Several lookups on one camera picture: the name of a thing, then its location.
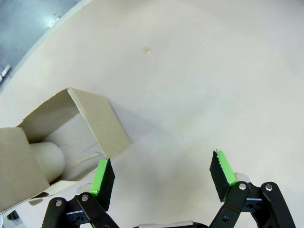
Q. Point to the white paper cup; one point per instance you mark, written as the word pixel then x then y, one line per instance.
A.
pixel 50 161

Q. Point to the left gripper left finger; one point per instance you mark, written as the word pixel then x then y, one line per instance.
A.
pixel 102 183

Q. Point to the brown cardboard cup carrier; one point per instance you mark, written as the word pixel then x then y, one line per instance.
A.
pixel 102 118

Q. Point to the small yellowish liquid drop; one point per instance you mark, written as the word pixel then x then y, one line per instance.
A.
pixel 146 50

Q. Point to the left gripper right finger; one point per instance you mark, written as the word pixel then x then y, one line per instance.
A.
pixel 221 175

